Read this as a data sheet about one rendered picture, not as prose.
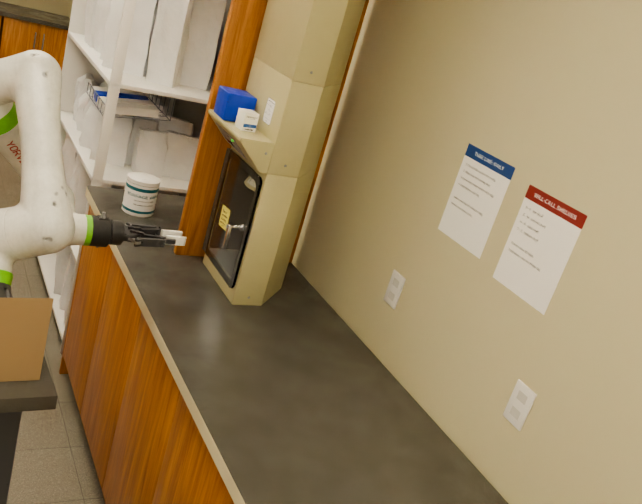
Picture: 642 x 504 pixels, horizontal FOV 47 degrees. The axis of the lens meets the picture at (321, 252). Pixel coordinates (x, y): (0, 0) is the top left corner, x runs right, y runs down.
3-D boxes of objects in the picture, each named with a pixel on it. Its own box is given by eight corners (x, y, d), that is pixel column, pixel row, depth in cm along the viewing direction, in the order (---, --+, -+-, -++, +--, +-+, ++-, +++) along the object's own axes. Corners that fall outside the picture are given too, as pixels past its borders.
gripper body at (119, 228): (114, 226, 215) (144, 229, 220) (108, 215, 222) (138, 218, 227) (109, 249, 218) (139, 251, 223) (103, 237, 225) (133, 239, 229)
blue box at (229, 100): (240, 116, 248) (246, 90, 245) (251, 125, 240) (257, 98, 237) (213, 111, 243) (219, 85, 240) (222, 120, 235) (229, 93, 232)
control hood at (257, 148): (232, 141, 255) (239, 114, 251) (267, 174, 229) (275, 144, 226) (201, 136, 249) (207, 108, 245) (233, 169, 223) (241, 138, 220)
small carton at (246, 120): (247, 127, 236) (252, 109, 234) (255, 132, 232) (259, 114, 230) (234, 125, 233) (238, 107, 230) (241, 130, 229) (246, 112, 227)
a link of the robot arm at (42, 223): (60, 242, 169) (45, 35, 181) (-5, 254, 171) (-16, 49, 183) (86, 253, 181) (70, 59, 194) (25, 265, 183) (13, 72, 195)
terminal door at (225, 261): (205, 250, 268) (230, 147, 254) (233, 290, 244) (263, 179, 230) (203, 250, 268) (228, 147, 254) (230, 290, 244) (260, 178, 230)
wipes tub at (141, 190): (148, 206, 307) (156, 173, 302) (156, 219, 297) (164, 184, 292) (117, 203, 301) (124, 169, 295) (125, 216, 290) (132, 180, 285)
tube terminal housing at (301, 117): (262, 266, 283) (317, 71, 257) (296, 307, 258) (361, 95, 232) (202, 262, 271) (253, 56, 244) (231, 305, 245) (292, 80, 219)
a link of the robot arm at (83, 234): (37, 253, 210) (44, 224, 203) (34, 223, 218) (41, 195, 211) (87, 256, 217) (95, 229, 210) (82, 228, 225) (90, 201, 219)
